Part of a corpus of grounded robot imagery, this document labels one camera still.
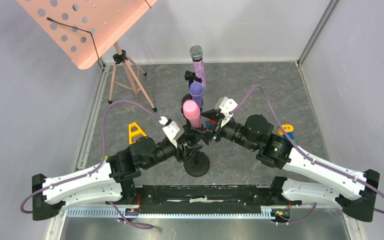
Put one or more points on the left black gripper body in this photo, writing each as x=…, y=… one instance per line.
x=182, y=155

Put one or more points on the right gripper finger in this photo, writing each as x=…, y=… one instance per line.
x=203, y=134
x=212, y=114

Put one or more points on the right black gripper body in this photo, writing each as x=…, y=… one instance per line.
x=218, y=128

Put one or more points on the black microphone stand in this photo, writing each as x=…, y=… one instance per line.
x=199, y=165
x=191, y=77
x=185, y=98

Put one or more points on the pink toy microphone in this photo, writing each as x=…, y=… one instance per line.
x=192, y=113

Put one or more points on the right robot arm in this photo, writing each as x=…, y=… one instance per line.
x=352, y=191

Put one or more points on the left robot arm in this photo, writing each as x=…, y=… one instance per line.
x=111, y=181

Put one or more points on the purple toy microphone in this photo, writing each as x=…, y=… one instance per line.
x=196, y=91

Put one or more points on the glitter microphone silver head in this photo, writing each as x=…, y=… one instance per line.
x=196, y=53

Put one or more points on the pink music stand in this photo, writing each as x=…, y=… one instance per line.
x=86, y=29

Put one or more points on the red blue toy car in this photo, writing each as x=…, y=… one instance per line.
x=212, y=130

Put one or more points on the yellow triangle toy block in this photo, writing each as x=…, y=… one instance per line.
x=135, y=132

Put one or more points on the stacked orange blue green blocks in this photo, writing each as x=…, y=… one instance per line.
x=287, y=132

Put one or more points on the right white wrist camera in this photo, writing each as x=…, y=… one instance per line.
x=226, y=105

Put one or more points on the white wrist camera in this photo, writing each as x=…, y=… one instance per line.
x=226, y=105
x=172, y=130

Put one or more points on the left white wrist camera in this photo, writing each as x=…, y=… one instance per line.
x=172, y=130

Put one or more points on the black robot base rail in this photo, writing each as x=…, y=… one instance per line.
x=203, y=199

